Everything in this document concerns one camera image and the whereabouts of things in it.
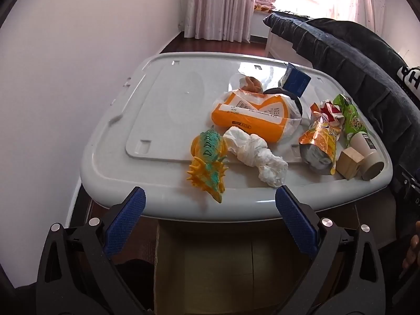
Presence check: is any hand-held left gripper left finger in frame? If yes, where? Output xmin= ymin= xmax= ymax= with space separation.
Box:
xmin=35 ymin=186 xmax=155 ymax=315

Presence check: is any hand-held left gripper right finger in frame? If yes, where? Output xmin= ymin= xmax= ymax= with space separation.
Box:
xmin=275 ymin=185 xmax=386 ymax=315

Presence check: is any white paper cup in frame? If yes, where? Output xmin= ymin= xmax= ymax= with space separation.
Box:
xmin=350 ymin=131 xmax=385 ymax=181

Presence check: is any green snack bag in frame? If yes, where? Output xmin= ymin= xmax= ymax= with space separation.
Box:
xmin=333 ymin=94 xmax=370 ymax=148

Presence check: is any white tissue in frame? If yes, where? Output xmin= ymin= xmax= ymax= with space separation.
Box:
xmin=223 ymin=126 xmax=289 ymax=188

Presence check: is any orange snack bag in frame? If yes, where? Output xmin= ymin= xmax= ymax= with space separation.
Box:
xmin=298 ymin=103 xmax=338 ymax=175

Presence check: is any cardboard box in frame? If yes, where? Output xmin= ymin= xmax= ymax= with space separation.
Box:
xmin=154 ymin=218 xmax=348 ymax=315

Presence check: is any red white wrapper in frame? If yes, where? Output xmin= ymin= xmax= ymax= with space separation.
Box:
xmin=317 ymin=100 xmax=343 ymax=128

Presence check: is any orange white plastic bag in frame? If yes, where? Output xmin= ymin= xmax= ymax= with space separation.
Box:
xmin=211 ymin=90 xmax=304 ymax=143

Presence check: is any blue carton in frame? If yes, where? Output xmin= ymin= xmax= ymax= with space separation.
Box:
xmin=279 ymin=62 xmax=312 ymax=98

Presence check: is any person's right hand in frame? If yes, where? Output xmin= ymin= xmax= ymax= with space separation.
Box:
xmin=402 ymin=220 xmax=420 ymax=271

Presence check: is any wooden block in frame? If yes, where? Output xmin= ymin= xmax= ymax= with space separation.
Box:
xmin=335 ymin=148 xmax=365 ymax=180

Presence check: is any yellow teal dinosaur toy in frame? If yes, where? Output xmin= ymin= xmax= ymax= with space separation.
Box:
xmin=187 ymin=129 xmax=229 ymax=204

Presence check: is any grey plastic storage box lid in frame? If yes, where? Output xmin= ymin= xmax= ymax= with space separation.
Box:
xmin=80 ymin=52 xmax=393 ymax=222

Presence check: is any black round container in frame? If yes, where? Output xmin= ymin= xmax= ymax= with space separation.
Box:
xmin=262 ymin=87 xmax=304 ymax=119

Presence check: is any dark grey bed blanket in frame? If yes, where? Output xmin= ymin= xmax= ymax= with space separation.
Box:
xmin=263 ymin=11 xmax=420 ymax=201

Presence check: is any orange peel piece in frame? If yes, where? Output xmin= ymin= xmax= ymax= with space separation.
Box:
xmin=241 ymin=76 xmax=263 ymax=93

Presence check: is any black pillow white print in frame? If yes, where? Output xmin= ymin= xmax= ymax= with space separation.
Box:
xmin=307 ymin=17 xmax=420 ymax=104

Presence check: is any pink patterned curtain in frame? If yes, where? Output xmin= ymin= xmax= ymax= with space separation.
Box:
xmin=184 ymin=0 xmax=257 ymax=43
xmin=335 ymin=0 xmax=386 ymax=35

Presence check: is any white bed frame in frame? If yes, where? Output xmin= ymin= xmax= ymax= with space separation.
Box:
xmin=265 ymin=26 xmax=316 ymax=69

